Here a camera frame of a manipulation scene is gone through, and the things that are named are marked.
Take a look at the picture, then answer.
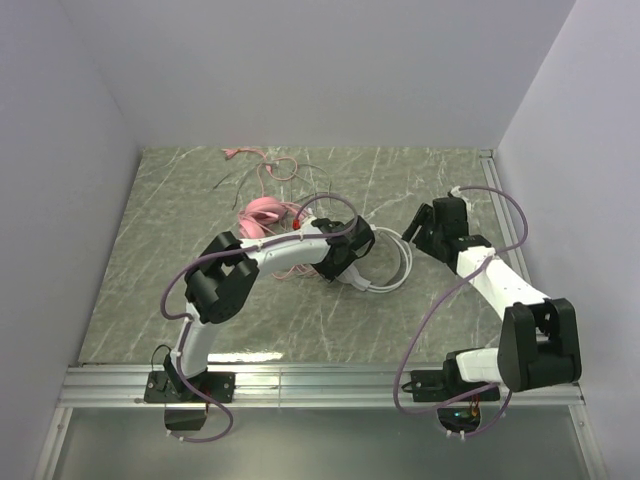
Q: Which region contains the white headset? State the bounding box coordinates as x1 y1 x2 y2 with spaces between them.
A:
337 226 414 294

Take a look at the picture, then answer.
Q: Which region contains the pink headset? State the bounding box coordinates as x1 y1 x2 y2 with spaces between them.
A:
220 145 326 284

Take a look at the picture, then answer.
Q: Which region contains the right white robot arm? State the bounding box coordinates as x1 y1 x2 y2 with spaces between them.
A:
403 196 582 393

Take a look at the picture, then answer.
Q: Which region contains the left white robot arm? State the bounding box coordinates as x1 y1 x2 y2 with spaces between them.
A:
161 216 375 402

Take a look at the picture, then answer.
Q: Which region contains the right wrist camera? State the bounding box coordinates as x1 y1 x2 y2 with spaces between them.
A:
447 186 471 209

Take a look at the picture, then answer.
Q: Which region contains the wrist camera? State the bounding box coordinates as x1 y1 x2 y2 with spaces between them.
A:
447 186 471 209
291 212 316 231

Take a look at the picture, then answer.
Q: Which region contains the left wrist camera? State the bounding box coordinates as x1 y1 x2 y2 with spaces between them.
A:
291 212 316 231

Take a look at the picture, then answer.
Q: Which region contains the right side aluminium rail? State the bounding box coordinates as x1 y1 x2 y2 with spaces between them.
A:
478 148 557 361

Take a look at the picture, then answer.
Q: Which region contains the aluminium rail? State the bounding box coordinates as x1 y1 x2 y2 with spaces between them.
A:
478 148 557 361
58 363 586 410

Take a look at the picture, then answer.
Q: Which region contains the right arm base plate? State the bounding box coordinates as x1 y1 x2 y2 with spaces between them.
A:
400 370 500 403

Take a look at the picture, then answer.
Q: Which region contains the front aluminium rail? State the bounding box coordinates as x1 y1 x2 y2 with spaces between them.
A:
58 363 586 410

